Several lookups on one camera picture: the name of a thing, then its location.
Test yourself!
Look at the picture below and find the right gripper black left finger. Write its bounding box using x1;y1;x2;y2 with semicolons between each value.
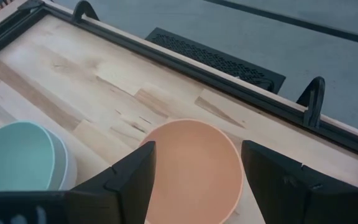
63;140;157;224

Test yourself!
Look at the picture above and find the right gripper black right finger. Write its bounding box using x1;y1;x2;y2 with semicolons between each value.
241;139;358;224

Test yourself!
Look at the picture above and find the orange bowl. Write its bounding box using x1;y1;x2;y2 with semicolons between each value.
140;118;244;224

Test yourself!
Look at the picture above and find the black clamp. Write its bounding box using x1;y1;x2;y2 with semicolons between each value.
71;0;101;23
296;76;326;129

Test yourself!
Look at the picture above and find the black aluminium table frame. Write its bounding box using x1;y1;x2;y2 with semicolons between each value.
0;0;358;190

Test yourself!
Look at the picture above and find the black floor vent grille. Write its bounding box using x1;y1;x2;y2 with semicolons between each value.
144;27;287;94

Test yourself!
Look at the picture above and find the small white bowl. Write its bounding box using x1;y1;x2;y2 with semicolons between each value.
44;128;78;191

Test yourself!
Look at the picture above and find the green bowl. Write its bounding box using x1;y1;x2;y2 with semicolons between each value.
0;120;57;191

